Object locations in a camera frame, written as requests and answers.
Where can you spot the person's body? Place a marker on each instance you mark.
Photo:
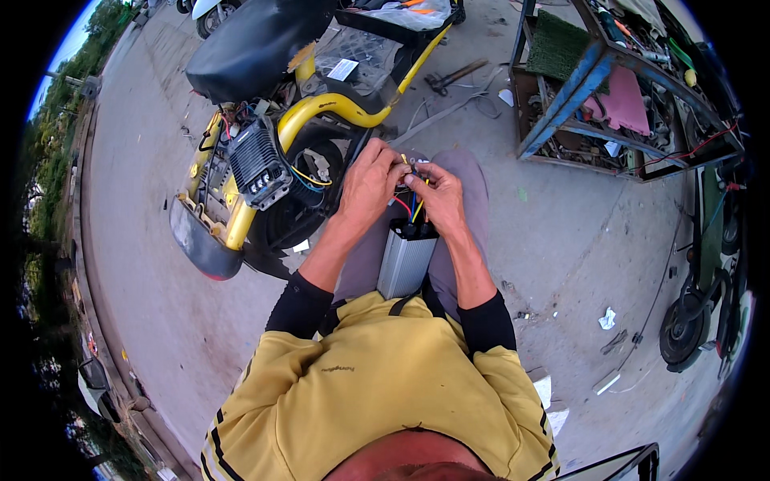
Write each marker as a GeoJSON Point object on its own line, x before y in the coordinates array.
{"type": "Point", "coordinates": [379, 391]}

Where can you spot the green electric scooter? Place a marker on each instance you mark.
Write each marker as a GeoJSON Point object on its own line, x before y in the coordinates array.
{"type": "Point", "coordinates": [707, 270]}

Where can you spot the parked dark vehicle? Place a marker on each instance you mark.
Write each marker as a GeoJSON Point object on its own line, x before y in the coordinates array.
{"type": "Point", "coordinates": [96, 385]}

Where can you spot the white flat scrap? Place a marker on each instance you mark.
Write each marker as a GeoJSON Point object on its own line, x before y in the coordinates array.
{"type": "Point", "coordinates": [606, 382]}

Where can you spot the blue metal tool cart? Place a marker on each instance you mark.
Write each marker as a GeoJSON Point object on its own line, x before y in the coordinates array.
{"type": "Point", "coordinates": [625, 90]}

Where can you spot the person's legs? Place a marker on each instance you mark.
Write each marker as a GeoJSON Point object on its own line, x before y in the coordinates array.
{"type": "Point", "coordinates": [421, 228]}

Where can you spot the black finned controller on scooter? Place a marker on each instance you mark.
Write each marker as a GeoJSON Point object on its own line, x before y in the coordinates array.
{"type": "Point", "coordinates": [258, 162]}

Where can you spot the white crumpled paper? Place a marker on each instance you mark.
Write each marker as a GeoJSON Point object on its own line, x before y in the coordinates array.
{"type": "Point", "coordinates": [607, 318]}

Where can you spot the person's right hand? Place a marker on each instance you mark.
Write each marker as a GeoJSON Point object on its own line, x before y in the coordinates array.
{"type": "Point", "coordinates": [442, 201]}

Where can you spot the white scooter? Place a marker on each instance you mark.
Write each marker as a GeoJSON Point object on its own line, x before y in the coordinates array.
{"type": "Point", "coordinates": [207, 12]}

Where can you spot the yellow electric scooter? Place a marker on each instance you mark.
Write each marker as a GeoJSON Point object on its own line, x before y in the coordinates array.
{"type": "Point", "coordinates": [289, 120]}

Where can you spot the person's left hand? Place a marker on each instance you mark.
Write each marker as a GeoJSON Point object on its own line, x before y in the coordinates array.
{"type": "Point", "coordinates": [364, 186]}

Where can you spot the silver finned motor controller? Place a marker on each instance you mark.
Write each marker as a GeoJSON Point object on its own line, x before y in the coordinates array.
{"type": "Point", "coordinates": [406, 258]}

